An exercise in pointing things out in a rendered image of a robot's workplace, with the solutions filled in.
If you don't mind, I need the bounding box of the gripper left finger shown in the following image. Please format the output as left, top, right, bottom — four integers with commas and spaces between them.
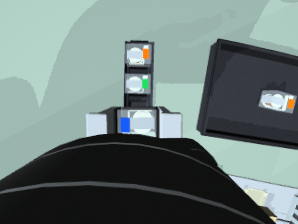
86, 107, 121, 137

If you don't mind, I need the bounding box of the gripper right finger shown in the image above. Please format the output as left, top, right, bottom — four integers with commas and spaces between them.
155, 106, 182, 138

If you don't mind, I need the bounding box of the light grey mounting plate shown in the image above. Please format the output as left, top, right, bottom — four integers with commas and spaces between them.
228, 174, 298, 220

